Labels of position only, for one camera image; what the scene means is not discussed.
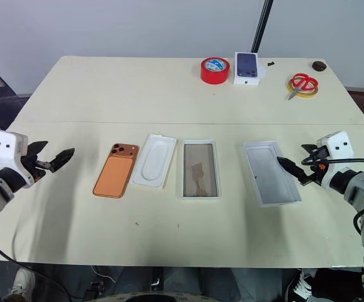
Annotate white shoe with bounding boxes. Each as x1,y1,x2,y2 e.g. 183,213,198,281
11,267,37,299

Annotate orange smartphone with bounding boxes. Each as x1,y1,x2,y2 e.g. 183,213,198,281
92,142,140,199

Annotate yellow tape roll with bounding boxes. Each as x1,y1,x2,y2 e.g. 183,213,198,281
287,78,320,99

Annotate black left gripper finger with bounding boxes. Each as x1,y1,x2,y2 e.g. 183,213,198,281
48,147,76,174
26,140,49,155

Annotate blue jeans legs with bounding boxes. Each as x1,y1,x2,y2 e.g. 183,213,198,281
161,267,286,302

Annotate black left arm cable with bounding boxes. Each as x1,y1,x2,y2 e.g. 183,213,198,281
0,243,77,301

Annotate white box with brown inside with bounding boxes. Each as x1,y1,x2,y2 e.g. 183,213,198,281
181,138,222,201

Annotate black and white sneaker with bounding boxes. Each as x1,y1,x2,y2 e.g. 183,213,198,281
287,268,316,302

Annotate white box with blue phone print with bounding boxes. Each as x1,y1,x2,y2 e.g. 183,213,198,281
233,51,268,87

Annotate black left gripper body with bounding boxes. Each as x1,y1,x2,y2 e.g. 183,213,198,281
19,152,52,184

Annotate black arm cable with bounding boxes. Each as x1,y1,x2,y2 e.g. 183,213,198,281
0,243,77,301
300,154,364,237

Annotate black slanted pole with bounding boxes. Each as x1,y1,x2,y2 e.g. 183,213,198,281
250,0,275,53

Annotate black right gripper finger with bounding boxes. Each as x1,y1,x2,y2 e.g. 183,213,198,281
300,143,321,154
275,155,306,182

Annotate red handled scissors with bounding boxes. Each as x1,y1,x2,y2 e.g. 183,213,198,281
287,73,319,101

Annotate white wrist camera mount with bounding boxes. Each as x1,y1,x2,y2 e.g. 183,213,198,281
315,131,355,190
0,130,35,189

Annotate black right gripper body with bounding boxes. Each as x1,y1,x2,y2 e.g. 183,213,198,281
298,147,331,187

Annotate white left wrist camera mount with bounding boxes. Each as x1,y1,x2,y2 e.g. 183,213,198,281
0,130,35,189

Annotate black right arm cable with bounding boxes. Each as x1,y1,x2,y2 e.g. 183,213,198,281
300,154,364,237

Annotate white moulded tray insert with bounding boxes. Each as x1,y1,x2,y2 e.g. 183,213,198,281
131,133,178,190

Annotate red tape roll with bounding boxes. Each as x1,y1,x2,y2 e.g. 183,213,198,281
200,57,231,85

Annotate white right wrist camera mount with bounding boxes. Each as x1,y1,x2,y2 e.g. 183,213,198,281
315,131,355,190

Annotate white box with grey inside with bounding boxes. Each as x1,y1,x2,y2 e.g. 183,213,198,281
242,140,303,209

